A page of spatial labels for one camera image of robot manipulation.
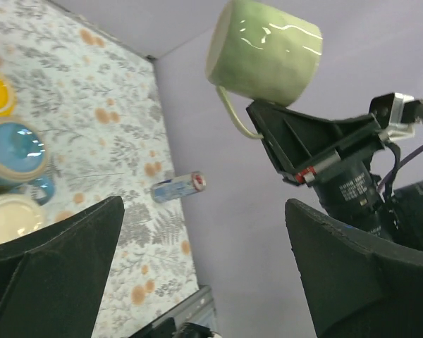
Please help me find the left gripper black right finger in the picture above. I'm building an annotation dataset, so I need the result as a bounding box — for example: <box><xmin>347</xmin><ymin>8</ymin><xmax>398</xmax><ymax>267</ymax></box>
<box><xmin>285</xmin><ymin>199</ymin><xmax>423</xmax><ymax>337</ymax></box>

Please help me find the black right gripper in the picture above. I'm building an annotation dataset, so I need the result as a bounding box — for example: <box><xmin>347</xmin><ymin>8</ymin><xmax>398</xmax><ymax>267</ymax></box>
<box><xmin>246</xmin><ymin>100</ymin><xmax>384</xmax><ymax>220</ymax></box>

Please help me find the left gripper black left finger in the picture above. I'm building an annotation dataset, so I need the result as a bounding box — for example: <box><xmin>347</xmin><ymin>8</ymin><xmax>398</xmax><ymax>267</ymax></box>
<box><xmin>0</xmin><ymin>196</ymin><xmax>125</xmax><ymax>337</ymax></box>

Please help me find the cream mug with black handle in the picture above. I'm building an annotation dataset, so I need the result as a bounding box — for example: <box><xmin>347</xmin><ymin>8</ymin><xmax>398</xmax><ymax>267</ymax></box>
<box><xmin>0</xmin><ymin>194</ymin><xmax>47</xmax><ymax>244</ymax></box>

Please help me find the light green ceramic mug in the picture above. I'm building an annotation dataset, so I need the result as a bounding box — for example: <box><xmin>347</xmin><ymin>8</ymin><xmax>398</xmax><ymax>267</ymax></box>
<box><xmin>205</xmin><ymin>1</ymin><xmax>323</xmax><ymax>139</ymax></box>

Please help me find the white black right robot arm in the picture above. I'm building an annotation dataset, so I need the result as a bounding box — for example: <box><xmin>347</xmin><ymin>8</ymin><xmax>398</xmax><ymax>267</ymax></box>
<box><xmin>247</xmin><ymin>93</ymin><xmax>423</xmax><ymax>251</ymax></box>

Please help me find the blue glazed mug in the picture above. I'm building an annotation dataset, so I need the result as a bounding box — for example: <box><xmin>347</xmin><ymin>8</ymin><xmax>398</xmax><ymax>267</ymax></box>
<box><xmin>0</xmin><ymin>116</ymin><xmax>55</xmax><ymax>205</ymax></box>

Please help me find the blue white drink can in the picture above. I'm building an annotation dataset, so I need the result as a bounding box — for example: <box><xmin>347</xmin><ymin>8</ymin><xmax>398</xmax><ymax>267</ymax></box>
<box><xmin>150</xmin><ymin>171</ymin><xmax>206</xmax><ymax>204</ymax></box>

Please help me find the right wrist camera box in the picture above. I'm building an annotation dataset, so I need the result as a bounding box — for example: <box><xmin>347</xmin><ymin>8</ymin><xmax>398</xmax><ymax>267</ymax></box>
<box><xmin>369</xmin><ymin>92</ymin><xmax>423</xmax><ymax>142</ymax></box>

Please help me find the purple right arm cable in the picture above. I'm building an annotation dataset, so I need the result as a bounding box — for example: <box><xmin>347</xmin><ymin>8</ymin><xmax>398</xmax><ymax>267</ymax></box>
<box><xmin>376</xmin><ymin>135</ymin><xmax>423</xmax><ymax>194</ymax></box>

